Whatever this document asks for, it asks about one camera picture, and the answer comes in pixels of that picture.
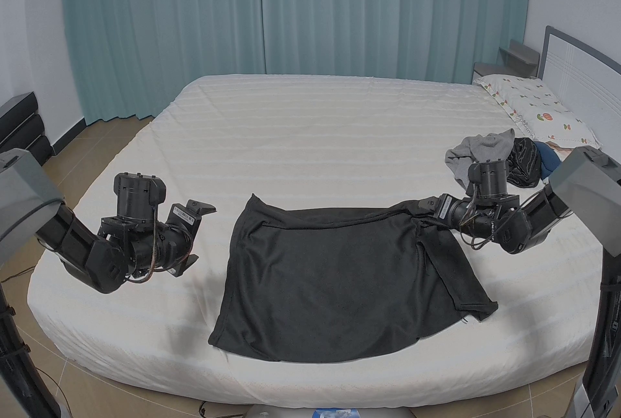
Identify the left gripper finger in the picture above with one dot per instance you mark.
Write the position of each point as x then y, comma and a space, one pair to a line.
201, 207
187, 264

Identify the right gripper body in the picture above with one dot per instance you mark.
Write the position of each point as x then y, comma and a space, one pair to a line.
441, 211

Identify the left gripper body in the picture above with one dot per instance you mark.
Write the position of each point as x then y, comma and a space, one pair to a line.
179, 236

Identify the black T-shirt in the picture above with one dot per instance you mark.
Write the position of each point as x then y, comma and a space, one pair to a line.
339, 270

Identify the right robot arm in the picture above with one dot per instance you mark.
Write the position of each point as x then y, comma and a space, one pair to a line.
533, 217

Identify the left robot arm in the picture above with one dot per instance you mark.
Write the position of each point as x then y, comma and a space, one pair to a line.
72, 241

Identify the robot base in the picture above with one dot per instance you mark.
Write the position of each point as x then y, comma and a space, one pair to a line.
291, 412

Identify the bed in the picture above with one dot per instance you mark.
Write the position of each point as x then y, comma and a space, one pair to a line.
315, 139

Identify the grey garment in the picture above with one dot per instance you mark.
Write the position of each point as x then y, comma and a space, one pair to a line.
478, 149

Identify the black shiny garment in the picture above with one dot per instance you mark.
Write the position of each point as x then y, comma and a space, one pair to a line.
526, 161

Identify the dark blue garment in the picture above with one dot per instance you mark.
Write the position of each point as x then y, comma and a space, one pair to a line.
548, 161

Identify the white printed pillow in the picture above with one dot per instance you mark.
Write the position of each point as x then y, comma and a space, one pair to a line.
533, 108

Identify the grey bedside table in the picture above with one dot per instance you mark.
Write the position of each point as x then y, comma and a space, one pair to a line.
514, 55

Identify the black chest of drawers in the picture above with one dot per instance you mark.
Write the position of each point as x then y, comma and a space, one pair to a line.
22, 130

